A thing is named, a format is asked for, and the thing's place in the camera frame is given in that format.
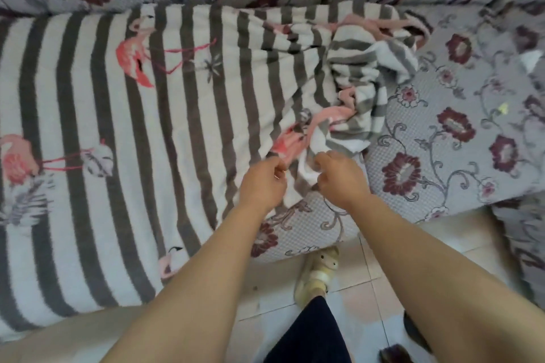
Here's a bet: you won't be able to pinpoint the person's left hand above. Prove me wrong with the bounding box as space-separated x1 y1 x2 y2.
237 155 289 218

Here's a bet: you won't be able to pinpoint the dark brown slipper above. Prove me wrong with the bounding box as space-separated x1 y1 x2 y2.
379 343 414 363

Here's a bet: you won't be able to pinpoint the person's right hand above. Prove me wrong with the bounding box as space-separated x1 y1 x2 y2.
313 150 372 212

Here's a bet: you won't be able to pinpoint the grey floral sofa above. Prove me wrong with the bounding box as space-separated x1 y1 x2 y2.
0 0 545 296

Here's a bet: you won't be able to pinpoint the beige strap sandal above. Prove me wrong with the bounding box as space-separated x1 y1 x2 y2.
294 246 341 310

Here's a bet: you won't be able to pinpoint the person's right forearm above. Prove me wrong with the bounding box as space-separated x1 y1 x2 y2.
347 195 545 363

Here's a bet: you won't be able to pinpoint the grey white striped flamingo blanket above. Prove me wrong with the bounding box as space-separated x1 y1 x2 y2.
0 0 431 334

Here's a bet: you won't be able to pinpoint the person's left forearm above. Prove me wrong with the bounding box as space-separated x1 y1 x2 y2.
101 204 273 363

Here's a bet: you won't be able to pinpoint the dark navy trousers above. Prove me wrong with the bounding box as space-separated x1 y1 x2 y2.
263 295 354 363

